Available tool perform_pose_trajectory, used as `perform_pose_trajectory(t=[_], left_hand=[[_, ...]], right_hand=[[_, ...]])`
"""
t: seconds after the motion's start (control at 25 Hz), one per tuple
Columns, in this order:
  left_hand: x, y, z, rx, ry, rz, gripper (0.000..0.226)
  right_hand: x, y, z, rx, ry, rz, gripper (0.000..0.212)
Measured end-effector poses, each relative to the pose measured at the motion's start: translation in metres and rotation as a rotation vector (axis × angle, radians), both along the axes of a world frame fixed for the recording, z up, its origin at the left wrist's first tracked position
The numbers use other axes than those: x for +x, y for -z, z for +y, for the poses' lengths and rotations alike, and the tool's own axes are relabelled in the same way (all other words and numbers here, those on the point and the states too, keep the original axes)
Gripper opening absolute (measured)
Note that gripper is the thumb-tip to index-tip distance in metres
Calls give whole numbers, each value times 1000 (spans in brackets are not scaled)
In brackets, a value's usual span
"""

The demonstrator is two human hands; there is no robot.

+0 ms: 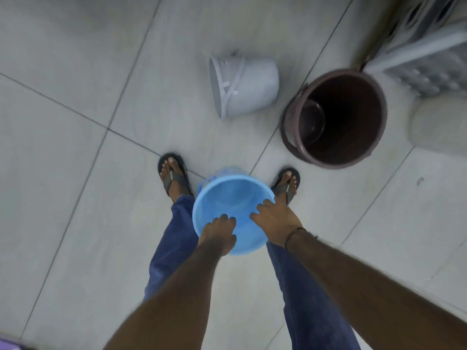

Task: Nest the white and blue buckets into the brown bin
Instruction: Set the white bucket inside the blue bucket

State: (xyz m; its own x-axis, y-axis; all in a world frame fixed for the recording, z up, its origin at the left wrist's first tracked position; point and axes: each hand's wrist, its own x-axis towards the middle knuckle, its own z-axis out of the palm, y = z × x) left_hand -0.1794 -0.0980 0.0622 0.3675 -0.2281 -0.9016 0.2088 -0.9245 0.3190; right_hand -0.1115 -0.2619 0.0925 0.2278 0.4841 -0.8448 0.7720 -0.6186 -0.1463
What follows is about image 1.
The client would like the person's left hand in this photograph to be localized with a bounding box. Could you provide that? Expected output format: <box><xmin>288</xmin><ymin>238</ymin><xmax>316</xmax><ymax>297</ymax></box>
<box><xmin>198</xmin><ymin>214</ymin><xmax>237</xmax><ymax>258</ymax></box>

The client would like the person's right hand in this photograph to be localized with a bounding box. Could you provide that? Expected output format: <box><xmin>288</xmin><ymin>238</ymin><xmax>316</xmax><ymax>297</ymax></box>
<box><xmin>250</xmin><ymin>199</ymin><xmax>303</xmax><ymax>248</ymax></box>

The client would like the blue plastic bucket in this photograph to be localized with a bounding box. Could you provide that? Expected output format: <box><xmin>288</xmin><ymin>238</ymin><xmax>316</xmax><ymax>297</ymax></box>
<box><xmin>192</xmin><ymin>166</ymin><xmax>276</xmax><ymax>256</ymax></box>

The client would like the person's right forearm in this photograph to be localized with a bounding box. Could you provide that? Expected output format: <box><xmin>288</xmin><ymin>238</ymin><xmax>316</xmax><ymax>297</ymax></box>
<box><xmin>285</xmin><ymin>227</ymin><xmax>467</xmax><ymax>350</ymax></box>

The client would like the person's left forearm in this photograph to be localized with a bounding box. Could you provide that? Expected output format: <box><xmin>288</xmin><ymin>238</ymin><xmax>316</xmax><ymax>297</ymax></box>
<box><xmin>103</xmin><ymin>240</ymin><xmax>228</xmax><ymax>350</ymax></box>

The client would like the person's right foot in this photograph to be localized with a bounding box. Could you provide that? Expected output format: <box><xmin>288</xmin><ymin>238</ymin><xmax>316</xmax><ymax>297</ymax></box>
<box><xmin>274</xmin><ymin>171</ymin><xmax>298</xmax><ymax>206</ymax></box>

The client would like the person's foot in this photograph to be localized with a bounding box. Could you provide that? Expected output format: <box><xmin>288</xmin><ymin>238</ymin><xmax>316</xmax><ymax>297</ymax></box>
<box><xmin>274</xmin><ymin>171</ymin><xmax>298</xmax><ymax>206</ymax></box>
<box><xmin>160</xmin><ymin>157</ymin><xmax>193</xmax><ymax>204</ymax></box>

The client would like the grey right flip-flop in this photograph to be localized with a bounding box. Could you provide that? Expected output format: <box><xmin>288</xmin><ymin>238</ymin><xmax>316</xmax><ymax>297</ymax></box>
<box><xmin>271</xmin><ymin>167</ymin><xmax>301</xmax><ymax>206</ymax></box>

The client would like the grey flip-flop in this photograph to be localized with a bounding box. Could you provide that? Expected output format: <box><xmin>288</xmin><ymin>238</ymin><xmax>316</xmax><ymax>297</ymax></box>
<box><xmin>271</xmin><ymin>167</ymin><xmax>301</xmax><ymax>206</ymax></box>
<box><xmin>158</xmin><ymin>153</ymin><xmax>194</xmax><ymax>198</ymax></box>

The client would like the black wrist thread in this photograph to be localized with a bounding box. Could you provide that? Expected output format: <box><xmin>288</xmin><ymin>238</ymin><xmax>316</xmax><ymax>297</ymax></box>
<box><xmin>284</xmin><ymin>227</ymin><xmax>319</xmax><ymax>251</ymax></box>

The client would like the person's left leg in jeans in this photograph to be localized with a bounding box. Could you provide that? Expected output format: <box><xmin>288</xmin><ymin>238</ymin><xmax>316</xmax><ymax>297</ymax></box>
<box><xmin>143</xmin><ymin>195</ymin><xmax>200</xmax><ymax>302</ymax></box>

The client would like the person's leg in jeans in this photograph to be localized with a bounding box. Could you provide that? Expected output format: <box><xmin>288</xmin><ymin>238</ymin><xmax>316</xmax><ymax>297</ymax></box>
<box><xmin>266</xmin><ymin>241</ymin><xmax>362</xmax><ymax>350</ymax></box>
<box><xmin>143</xmin><ymin>195</ymin><xmax>200</xmax><ymax>302</ymax></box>

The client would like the grey left flip-flop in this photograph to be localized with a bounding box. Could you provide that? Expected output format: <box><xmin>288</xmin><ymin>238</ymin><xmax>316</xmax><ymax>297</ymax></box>
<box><xmin>158</xmin><ymin>153</ymin><xmax>194</xmax><ymax>198</ymax></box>

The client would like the person's left foot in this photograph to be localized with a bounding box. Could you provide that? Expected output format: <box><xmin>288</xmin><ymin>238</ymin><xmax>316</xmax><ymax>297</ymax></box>
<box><xmin>160</xmin><ymin>157</ymin><xmax>193</xmax><ymax>204</ymax></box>

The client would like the brown plastic mug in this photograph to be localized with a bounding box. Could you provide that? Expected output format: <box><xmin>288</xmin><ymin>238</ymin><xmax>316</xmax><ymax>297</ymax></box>
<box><xmin>297</xmin><ymin>99</ymin><xmax>326</xmax><ymax>147</ymax></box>

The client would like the person's right leg in jeans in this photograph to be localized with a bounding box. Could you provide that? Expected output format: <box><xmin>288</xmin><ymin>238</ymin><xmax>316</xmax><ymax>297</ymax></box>
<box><xmin>266</xmin><ymin>241</ymin><xmax>362</xmax><ymax>350</ymax></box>

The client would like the white plastic bucket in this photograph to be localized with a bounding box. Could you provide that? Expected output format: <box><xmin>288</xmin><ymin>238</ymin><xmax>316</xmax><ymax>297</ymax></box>
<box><xmin>208</xmin><ymin>52</ymin><xmax>280</xmax><ymax>120</ymax></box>

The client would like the brown plastic bucket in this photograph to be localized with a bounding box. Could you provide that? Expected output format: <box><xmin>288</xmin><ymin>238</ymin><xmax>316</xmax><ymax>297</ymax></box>
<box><xmin>279</xmin><ymin>69</ymin><xmax>388</xmax><ymax>169</ymax></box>

